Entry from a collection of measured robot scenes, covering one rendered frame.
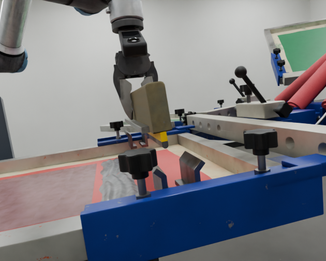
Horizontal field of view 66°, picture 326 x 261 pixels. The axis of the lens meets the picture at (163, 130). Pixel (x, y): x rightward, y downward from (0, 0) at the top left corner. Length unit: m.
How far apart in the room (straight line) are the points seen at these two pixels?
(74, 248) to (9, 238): 0.07
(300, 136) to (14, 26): 1.00
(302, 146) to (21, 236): 0.40
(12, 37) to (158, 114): 0.87
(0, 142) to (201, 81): 3.97
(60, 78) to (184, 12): 2.40
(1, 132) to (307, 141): 1.00
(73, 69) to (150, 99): 4.08
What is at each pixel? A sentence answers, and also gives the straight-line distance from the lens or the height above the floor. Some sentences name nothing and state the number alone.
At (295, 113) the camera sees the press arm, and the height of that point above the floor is 1.04.
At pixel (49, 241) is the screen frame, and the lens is 0.31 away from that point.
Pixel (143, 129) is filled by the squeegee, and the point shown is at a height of 1.07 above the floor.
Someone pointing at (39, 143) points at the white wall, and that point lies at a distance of 4.53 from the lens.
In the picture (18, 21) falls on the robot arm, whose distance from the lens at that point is 1.12.
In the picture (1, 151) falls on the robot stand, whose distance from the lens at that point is 1.13.
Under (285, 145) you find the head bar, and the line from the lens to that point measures 0.48.
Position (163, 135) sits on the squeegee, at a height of 1.06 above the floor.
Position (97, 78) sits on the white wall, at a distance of 4.39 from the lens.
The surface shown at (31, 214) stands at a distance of 0.49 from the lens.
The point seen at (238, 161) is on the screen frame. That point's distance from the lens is 0.49.
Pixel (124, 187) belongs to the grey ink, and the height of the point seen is 0.96.
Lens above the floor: 1.12
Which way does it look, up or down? 7 degrees down
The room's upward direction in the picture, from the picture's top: 7 degrees counter-clockwise
